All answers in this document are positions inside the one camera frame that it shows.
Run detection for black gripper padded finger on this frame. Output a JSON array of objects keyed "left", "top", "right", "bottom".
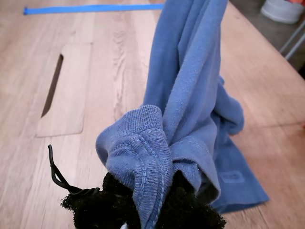
[
  {"left": 59, "top": 172, "right": 143, "bottom": 229},
  {"left": 154, "top": 171, "right": 227, "bottom": 229}
]

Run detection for black cable tie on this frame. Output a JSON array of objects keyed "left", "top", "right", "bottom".
[{"left": 47, "top": 144, "right": 101, "bottom": 194}]

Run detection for blue printed T-shirt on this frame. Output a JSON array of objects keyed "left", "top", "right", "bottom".
[{"left": 95, "top": 0, "right": 270, "bottom": 229}]

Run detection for long blue tape strip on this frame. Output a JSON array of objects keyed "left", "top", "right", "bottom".
[{"left": 22, "top": 3, "right": 165, "bottom": 16}]

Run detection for white bucket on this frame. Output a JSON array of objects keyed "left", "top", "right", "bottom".
[{"left": 260, "top": 0, "right": 305, "bottom": 24}]

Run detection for grey metal table leg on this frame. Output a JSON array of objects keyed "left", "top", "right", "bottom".
[{"left": 279, "top": 21, "right": 305, "bottom": 61}]

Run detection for wooden table cable flap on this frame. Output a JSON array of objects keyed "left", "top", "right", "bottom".
[{"left": 35, "top": 42, "right": 93, "bottom": 138}]

